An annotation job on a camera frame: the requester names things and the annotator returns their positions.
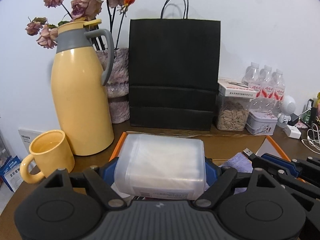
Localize pink fuzzy vase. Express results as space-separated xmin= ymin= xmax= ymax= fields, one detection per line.
xmin=105 ymin=48 xmax=130 ymax=124

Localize white charger adapter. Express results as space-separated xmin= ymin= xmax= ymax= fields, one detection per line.
xmin=284 ymin=125 xmax=301 ymax=139

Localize clear jar of seeds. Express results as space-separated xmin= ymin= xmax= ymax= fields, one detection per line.
xmin=216 ymin=77 xmax=258 ymax=132

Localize tangle of white cables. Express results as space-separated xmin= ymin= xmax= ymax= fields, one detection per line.
xmin=301 ymin=122 xmax=320 ymax=155

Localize water bottle middle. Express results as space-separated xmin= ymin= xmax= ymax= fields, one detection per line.
xmin=258 ymin=65 xmax=273 ymax=98

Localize white robot figurine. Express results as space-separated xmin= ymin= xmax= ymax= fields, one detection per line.
xmin=277 ymin=95 xmax=296 ymax=126

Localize yellow thermos jug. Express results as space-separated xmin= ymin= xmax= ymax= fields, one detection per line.
xmin=51 ymin=19 xmax=114 ymax=156

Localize water bottle left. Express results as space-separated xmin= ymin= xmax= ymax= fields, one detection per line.
xmin=241 ymin=62 xmax=259 ymax=86

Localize purple woven pouch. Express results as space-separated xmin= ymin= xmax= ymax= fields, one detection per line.
xmin=218 ymin=152 xmax=254 ymax=196

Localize water bottle right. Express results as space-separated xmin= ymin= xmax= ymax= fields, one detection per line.
xmin=269 ymin=69 xmax=286 ymax=116

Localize water bottle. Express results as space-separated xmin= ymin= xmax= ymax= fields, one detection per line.
xmin=269 ymin=69 xmax=286 ymax=116
xmin=258 ymin=65 xmax=273 ymax=98
xmin=241 ymin=62 xmax=259 ymax=86

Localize white wall panel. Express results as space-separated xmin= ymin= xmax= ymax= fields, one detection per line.
xmin=18 ymin=128 xmax=42 ymax=153

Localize yellow ceramic mug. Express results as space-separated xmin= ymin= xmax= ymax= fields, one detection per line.
xmin=20 ymin=129 xmax=75 ymax=184

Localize dried rose bouquet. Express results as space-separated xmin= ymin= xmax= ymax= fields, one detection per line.
xmin=25 ymin=0 xmax=136 ymax=49

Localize red cardboard box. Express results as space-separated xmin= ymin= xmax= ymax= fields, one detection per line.
xmin=108 ymin=130 xmax=306 ymax=183

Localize small printed tin box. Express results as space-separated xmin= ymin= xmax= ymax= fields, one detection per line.
xmin=245 ymin=109 xmax=278 ymax=135

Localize black paper shopping bag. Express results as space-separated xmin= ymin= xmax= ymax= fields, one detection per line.
xmin=129 ymin=16 xmax=221 ymax=131

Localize blue booklets on floor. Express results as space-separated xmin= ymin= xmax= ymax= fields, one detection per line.
xmin=1 ymin=156 xmax=23 ymax=192

